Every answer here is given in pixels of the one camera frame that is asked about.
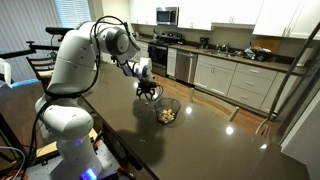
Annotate dark kitchen countertop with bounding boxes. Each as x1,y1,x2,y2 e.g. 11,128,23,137
134,35,306,76

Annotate black stainless stove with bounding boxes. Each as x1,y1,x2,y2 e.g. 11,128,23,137
147,31,185,78

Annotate wooden cutting board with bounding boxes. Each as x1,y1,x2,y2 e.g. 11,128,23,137
254,35,280,53

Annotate chrome sink faucet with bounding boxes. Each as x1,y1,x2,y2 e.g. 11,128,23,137
221,42,231,54

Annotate dark wooden chair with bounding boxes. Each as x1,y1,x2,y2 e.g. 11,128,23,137
25,55,56,92

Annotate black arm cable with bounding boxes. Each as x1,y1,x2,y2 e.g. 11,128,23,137
20,15,132,180

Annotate white kitchen cabinets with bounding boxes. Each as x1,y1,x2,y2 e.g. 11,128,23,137
192,53,302,115
129,0,320,41

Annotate black camera stand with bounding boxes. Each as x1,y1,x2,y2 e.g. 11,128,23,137
0,26,75,60

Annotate black coffee maker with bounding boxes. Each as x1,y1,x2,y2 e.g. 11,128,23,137
199,36,211,51

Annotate stainless steel dishwasher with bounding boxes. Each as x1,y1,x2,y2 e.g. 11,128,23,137
175,49,199,85

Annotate grey metal pole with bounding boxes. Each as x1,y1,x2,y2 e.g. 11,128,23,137
254,21,320,136

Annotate light wooden dining chair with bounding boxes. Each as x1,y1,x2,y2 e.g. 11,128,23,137
188,87,241,123

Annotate black wire mesh basket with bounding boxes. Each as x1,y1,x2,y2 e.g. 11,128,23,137
153,97,182,125

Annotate candy packets pile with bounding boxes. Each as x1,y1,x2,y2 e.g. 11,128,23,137
158,108,177,124

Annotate white upper kitchen cabinets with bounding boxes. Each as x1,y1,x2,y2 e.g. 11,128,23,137
129,0,320,41

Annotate white lower kitchen cabinets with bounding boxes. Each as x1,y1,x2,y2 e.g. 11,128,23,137
192,53,302,115

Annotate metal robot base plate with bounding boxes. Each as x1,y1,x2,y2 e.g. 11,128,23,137
18,139,123,180

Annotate white window blind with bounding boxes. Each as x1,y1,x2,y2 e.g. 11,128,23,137
54,0,93,30

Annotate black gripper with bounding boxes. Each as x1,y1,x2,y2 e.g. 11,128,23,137
135,79,160,101

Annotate stainless steel microwave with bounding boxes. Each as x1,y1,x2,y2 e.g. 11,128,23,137
155,6,180,27

